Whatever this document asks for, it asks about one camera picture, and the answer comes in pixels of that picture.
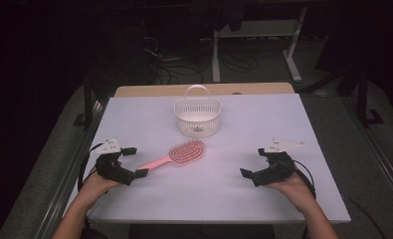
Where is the white metal desk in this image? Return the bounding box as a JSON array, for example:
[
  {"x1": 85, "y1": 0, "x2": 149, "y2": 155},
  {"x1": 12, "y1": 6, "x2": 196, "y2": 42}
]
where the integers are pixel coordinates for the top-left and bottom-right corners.
[{"x1": 212, "y1": 6, "x2": 308, "y2": 84}]

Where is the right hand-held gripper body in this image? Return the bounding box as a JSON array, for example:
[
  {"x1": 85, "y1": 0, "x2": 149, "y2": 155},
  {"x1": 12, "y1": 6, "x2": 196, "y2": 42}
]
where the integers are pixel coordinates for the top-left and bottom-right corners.
[{"x1": 251, "y1": 138, "x2": 305, "y2": 187}]

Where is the pink hairbrush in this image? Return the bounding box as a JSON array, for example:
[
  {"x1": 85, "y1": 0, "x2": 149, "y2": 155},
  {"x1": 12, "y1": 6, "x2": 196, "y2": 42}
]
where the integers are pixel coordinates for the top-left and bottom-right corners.
[{"x1": 137, "y1": 138, "x2": 206, "y2": 172}]

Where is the black metal stand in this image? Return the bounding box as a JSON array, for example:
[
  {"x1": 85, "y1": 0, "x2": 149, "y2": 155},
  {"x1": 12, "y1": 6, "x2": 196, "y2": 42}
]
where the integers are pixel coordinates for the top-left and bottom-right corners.
[
  {"x1": 73, "y1": 75, "x2": 98, "y2": 128},
  {"x1": 356, "y1": 65, "x2": 386, "y2": 127}
]

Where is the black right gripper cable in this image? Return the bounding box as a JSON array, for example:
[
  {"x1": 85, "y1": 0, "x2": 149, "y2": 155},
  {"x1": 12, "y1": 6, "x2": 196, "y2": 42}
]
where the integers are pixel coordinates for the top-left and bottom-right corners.
[{"x1": 293, "y1": 159, "x2": 317, "y2": 200}]

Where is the person's right hand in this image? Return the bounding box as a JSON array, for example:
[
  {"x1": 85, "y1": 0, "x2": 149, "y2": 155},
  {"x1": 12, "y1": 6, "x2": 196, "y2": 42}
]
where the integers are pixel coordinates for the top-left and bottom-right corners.
[{"x1": 267, "y1": 162, "x2": 314, "y2": 213}]

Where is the person's left hand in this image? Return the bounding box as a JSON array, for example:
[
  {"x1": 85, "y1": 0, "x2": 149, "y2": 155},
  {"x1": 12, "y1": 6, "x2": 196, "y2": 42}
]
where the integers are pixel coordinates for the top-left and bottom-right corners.
[{"x1": 79, "y1": 167, "x2": 122, "y2": 208}]

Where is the black floor cable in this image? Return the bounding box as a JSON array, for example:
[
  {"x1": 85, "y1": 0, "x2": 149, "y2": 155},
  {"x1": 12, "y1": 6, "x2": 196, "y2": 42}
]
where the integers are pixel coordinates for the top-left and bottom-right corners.
[{"x1": 344, "y1": 195, "x2": 388, "y2": 239}]

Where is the white plastic basket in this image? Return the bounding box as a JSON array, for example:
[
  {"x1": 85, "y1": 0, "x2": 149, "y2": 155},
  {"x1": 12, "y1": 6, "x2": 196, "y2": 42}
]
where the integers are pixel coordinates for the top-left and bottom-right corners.
[{"x1": 173, "y1": 84, "x2": 222, "y2": 138}]

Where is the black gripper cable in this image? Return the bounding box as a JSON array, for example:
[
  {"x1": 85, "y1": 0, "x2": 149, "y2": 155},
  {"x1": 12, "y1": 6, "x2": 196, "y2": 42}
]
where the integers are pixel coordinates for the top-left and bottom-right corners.
[
  {"x1": 77, "y1": 142, "x2": 104, "y2": 193},
  {"x1": 293, "y1": 159, "x2": 317, "y2": 200}
]

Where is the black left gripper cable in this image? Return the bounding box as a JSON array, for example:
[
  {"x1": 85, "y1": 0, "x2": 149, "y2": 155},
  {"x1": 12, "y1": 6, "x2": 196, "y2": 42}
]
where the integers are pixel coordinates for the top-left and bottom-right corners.
[{"x1": 77, "y1": 142, "x2": 104, "y2": 193}]

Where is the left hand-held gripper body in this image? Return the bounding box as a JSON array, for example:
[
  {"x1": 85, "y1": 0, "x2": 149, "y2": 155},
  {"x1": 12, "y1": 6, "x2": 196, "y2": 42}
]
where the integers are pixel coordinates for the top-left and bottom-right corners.
[{"x1": 90, "y1": 138, "x2": 137, "y2": 186}]

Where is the light wooden table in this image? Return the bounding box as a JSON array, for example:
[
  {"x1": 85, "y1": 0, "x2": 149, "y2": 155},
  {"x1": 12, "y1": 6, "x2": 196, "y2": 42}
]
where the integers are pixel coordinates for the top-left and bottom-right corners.
[{"x1": 113, "y1": 83, "x2": 295, "y2": 99}]

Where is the tangle of black floor cables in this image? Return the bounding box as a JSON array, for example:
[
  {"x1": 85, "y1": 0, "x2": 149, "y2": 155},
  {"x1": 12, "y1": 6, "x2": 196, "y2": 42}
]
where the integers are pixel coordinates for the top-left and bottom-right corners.
[{"x1": 139, "y1": 18, "x2": 215, "y2": 85}]

